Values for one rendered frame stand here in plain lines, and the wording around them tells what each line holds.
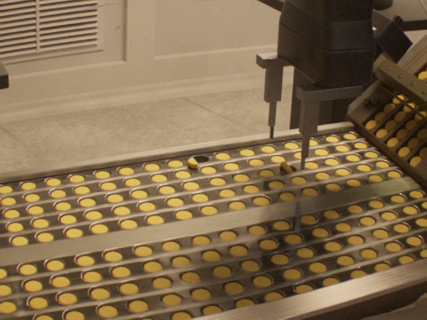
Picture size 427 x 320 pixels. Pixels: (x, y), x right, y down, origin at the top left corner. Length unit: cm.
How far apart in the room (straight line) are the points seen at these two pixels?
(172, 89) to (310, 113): 259
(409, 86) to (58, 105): 247
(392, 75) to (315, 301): 25
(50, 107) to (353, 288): 260
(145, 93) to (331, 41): 259
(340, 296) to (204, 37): 272
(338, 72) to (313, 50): 2
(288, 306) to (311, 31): 19
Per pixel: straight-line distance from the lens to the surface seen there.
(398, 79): 60
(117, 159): 55
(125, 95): 303
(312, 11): 49
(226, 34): 314
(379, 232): 49
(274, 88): 55
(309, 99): 49
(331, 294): 42
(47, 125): 286
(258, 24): 319
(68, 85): 296
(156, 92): 307
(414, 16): 113
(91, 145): 268
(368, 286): 43
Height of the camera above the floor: 121
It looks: 27 degrees down
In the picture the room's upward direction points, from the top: 2 degrees clockwise
